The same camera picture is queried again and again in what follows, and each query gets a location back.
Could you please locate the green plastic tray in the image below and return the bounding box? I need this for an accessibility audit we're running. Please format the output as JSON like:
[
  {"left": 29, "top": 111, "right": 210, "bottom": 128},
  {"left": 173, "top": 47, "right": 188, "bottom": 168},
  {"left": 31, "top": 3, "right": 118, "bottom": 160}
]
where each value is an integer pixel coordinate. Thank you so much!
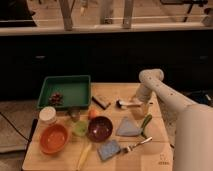
[{"left": 37, "top": 75, "right": 91, "bottom": 110}]

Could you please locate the blue sponge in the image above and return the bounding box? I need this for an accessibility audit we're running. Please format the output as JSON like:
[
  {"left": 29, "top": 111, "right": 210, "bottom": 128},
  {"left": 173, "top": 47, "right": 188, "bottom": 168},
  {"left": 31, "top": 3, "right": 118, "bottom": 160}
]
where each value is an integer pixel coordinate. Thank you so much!
[{"left": 97, "top": 140, "right": 121, "bottom": 161}]

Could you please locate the silver fork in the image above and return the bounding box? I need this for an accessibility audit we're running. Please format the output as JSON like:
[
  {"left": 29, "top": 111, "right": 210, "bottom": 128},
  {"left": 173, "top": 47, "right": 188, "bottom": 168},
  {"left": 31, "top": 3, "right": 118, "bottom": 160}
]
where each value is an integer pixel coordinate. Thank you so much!
[{"left": 121, "top": 137, "right": 153, "bottom": 153}]

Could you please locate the orange fruit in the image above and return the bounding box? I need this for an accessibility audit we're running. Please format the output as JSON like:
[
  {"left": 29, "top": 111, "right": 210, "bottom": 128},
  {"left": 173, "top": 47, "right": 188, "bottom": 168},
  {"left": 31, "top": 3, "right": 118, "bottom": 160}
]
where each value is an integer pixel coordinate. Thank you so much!
[{"left": 88, "top": 109, "right": 99, "bottom": 120}]

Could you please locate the orange bowl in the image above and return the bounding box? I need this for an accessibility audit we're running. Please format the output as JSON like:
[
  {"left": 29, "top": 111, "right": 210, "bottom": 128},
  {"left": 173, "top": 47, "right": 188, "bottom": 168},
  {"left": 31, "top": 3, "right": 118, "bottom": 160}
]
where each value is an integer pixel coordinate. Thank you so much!
[{"left": 39, "top": 124, "right": 69, "bottom": 155}]

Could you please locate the white handled dish brush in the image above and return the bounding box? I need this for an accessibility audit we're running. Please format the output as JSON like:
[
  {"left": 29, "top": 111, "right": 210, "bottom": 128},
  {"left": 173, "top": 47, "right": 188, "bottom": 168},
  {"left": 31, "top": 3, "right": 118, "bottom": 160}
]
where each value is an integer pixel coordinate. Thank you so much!
[{"left": 116, "top": 100, "right": 142, "bottom": 109}]

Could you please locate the dark maroon bowl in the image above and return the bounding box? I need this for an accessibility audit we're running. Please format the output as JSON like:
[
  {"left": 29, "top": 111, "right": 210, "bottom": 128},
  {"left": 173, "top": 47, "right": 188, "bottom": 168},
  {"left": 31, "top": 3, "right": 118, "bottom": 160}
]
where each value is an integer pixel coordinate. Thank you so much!
[{"left": 87, "top": 116, "right": 113, "bottom": 143}]

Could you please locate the small brown cup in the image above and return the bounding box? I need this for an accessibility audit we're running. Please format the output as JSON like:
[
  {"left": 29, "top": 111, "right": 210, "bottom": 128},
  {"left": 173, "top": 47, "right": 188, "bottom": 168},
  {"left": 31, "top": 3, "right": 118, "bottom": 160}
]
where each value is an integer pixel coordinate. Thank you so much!
[{"left": 68, "top": 109, "right": 80, "bottom": 122}]

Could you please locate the yellow banana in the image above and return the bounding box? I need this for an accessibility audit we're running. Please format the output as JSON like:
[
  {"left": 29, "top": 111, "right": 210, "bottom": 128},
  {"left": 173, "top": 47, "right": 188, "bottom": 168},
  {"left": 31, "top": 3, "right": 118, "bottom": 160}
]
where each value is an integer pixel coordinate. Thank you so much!
[{"left": 76, "top": 143, "right": 92, "bottom": 171}]

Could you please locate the small green cup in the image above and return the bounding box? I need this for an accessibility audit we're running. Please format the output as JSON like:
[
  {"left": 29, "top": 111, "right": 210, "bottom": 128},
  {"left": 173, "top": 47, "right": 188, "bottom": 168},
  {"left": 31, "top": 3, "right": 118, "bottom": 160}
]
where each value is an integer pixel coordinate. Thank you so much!
[{"left": 73, "top": 121, "right": 88, "bottom": 137}]

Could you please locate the red berry cluster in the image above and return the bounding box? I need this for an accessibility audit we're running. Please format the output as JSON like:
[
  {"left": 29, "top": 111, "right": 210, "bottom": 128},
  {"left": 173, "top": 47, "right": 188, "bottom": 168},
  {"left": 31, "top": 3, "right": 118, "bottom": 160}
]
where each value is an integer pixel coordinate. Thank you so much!
[{"left": 49, "top": 92, "right": 63, "bottom": 106}]

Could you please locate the white lidded jar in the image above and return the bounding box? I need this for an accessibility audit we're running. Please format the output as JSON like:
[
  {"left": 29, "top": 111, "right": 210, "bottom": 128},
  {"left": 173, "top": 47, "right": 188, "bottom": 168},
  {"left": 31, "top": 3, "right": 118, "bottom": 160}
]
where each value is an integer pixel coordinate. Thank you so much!
[{"left": 39, "top": 106, "right": 57, "bottom": 125}]

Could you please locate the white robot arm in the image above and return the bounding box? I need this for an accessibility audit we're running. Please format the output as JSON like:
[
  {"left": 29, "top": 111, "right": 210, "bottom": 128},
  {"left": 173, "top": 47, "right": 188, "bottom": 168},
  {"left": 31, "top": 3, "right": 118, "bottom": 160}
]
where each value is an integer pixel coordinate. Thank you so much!
[{"left": 136, "top": 69, "right": 213, "bottom": 171}]

